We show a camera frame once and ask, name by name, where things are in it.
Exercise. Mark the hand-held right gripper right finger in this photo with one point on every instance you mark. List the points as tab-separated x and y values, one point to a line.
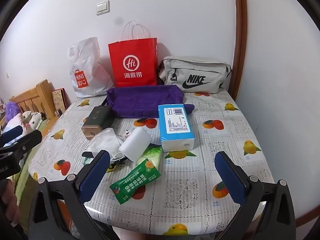
230	180

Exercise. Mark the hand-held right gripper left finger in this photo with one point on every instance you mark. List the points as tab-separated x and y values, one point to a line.
96	177

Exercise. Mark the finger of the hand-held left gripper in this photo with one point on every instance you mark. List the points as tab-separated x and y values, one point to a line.
11	132
27	140

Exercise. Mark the dark green snack packet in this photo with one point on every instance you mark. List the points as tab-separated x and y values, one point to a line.
136	182

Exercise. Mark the white sponge block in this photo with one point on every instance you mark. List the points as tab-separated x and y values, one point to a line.
135	145

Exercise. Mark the purple cloth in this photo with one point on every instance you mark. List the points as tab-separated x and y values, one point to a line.
135	102

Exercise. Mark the person's left hand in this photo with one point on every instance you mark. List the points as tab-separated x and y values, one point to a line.
11	202

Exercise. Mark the white plush toy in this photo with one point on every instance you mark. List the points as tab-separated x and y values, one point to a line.
35	121

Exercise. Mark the purple plush toy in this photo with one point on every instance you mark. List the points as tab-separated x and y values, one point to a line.
12	110

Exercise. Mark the fruit print tablecloth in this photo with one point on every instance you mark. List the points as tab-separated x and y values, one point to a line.
200	155

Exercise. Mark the wooden bed headboard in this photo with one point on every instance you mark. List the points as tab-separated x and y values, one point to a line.
37	92

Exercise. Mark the brown framed picture book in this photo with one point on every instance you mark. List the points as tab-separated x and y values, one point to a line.
58	100

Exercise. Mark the black and gold box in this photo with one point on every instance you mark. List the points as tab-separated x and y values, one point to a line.
96	120

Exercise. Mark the light green wipes pack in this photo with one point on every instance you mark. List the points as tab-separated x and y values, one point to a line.
153	155

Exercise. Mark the blue white tissue pack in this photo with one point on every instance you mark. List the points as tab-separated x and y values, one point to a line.
176	140

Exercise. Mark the white plastic shopping bag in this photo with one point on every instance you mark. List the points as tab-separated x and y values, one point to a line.
85	62

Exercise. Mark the grey waist bag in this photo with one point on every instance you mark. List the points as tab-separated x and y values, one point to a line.
200	67

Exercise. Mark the red paper shopping bag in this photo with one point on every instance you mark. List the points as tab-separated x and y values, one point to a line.
140	50

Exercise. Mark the white wall light switch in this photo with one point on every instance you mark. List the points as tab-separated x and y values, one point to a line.
102	7

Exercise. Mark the brown wooden door frame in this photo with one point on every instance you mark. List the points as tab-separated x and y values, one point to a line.
240	17

